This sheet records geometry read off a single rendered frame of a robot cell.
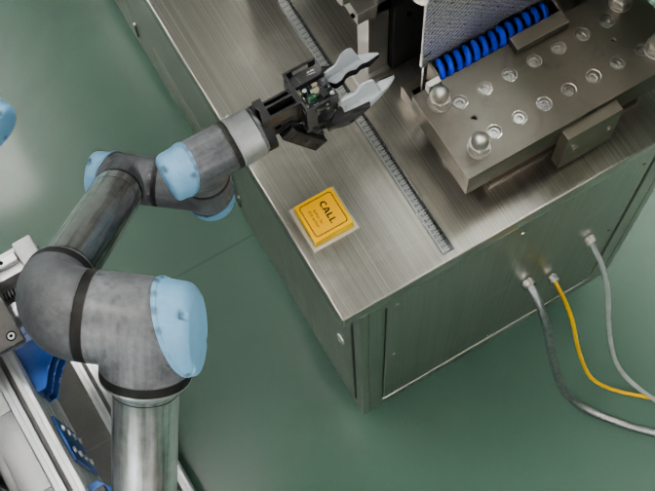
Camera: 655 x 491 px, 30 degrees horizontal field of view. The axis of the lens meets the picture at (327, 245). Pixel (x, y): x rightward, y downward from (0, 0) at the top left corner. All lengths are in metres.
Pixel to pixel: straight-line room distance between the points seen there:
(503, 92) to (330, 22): 0.36
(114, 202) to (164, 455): 0.38
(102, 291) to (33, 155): 1.61
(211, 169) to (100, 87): 1.40
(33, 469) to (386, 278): 0.66
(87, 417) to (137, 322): 1.17
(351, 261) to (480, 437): 0.95
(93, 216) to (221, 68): 0.48
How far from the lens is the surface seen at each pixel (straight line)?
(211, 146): 1.72
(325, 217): 1.91
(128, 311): 1.46
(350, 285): 1.90
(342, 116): 1.78
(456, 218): 1.94
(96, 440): 2.60
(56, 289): 1.49
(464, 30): 1.89
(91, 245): 1.63
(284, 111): 1.72
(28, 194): 3.03
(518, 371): 2.81
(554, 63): 1.92
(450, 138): 1.85
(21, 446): 2.09
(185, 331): 1.45
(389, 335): 2.15
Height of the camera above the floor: 2.71
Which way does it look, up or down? 71 degrees down
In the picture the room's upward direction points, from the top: 6 degrees counter-clockwise
